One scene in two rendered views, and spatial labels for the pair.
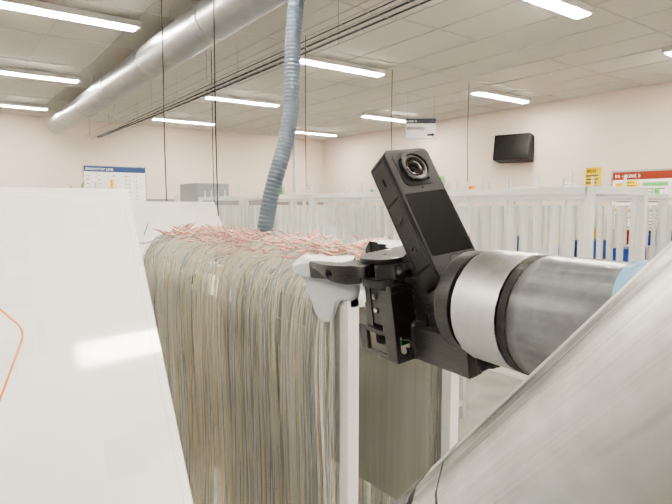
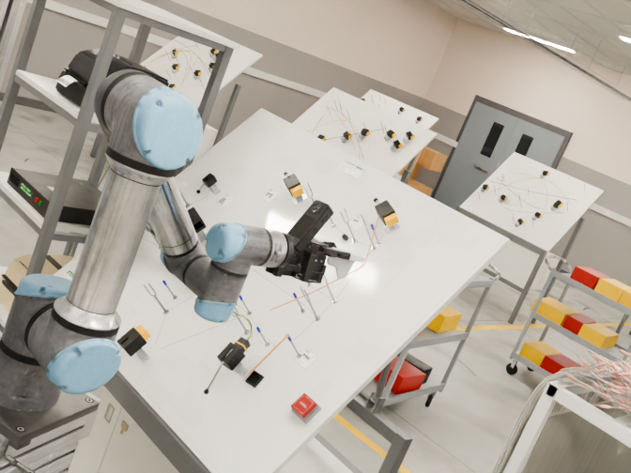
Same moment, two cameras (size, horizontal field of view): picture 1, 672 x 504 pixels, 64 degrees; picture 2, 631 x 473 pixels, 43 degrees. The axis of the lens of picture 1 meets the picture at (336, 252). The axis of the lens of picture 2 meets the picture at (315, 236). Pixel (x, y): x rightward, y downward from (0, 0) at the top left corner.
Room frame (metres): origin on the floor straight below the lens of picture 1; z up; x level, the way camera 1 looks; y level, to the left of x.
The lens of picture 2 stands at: (0.00, -1.61, 1.96)
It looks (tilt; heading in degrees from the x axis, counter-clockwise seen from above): 13 degrees down; 74
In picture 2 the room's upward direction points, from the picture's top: 22 degrees clockwise
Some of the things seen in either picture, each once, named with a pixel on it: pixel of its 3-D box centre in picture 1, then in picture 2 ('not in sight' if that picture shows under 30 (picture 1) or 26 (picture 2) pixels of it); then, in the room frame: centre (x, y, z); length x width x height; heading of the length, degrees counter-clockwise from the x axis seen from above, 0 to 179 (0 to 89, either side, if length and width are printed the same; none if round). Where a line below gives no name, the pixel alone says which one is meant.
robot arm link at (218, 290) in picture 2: not in sight; (215, 287); (0.28, -0.14, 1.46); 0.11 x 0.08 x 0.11; 120
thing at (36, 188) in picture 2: not in sight; (68, 199); (-0.07, 1.40, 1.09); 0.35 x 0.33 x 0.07; 122
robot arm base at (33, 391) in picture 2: not in sight; (25, 366); (-0.01, -0.17, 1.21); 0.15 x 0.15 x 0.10
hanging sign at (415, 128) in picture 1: (420, 115); not in sight; (8.28, -1.28, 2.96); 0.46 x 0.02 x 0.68; 89
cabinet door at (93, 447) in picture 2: not in sight; (67, 404); (0.14, 0.83, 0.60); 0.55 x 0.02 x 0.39; 122
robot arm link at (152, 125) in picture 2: not in sight; (113, 239); (0.06, -0.29, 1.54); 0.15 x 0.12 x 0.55; 120
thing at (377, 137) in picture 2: not in sight; (320, 193); (1.74, 4.82, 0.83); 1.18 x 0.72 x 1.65; 127
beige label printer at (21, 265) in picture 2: not in sight; (48, 285); (-0.04, 1.36, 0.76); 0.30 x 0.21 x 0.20; 36
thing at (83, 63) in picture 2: not in sight; (114, 84); (-0.05, 1.37, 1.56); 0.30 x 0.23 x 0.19; 34
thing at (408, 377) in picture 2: not in sight; (411, 324); (2.14, 3.02, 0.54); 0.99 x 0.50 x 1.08; 42
